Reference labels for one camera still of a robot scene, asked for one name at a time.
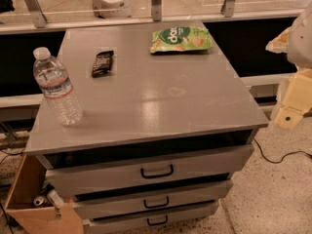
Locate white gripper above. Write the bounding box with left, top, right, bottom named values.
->
left=265, top=3, right=312, bottom=130

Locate clear plastic water bottle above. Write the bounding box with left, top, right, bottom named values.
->
left=33, top=47, right=83, bottom=126

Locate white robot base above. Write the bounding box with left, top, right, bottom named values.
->
left=92, top=0, right=132, bottom=19

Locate white bottle in box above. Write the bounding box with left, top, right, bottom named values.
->
left=47, top=189, right=64, bottom=209

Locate green chips bag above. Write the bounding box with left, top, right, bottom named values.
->
left=150, top=26, right=213, bottom=54

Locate middle grey drawer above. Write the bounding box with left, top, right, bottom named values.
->
left=73, top=175, right=233, bottom=220

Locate grey drawer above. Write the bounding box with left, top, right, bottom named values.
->
left=73, top=175, right=233, bottom=220
left=90, top=201, right=218, bottom=234
left=46, top=144, right=254, bottom=196

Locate grey drawer cabinet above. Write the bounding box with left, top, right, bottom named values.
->
left=24, top=20, right=270, bottom=234

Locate bottom grey drawer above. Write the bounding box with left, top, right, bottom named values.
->
left=90, top=201, right=218, bottom=234

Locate top grey drawer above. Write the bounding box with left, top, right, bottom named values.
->
left=46, top=144, right=254, bottom=196

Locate silver soda can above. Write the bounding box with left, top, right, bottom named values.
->
left=33, top=195, right=48, bottom=208

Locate brown cardboard box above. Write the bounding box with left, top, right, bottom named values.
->
left=5, top=154, right=84, bottom=234

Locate black floor cable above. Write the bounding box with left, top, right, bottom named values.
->
left=253, top=137, right=312, bottom=165

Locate right metal rail post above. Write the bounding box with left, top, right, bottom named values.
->
left=220, top=0, right=236, bottom=18

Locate metal rail post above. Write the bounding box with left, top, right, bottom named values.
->
left=151, top=0, right=162, bottom=21
left=220, top=0, right=236, bottom=18
left=24, top=0, right=47, bottom=28

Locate middle metal rail post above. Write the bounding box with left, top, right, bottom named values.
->
left=151, top=0, right=162, bottom=21

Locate left metal rail post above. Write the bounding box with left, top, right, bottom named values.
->
left=24, top=0, right=47, bottom=28

